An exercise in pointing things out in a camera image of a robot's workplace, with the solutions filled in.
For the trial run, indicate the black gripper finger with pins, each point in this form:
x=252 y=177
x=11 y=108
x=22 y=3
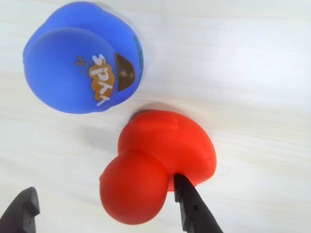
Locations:
x=17 y=213
x=194 y=213

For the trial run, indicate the red rubber duck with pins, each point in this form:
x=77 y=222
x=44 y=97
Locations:
x=155 y=157

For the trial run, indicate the blue rubber duck with cap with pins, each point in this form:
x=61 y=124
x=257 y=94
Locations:
x=68 y=60

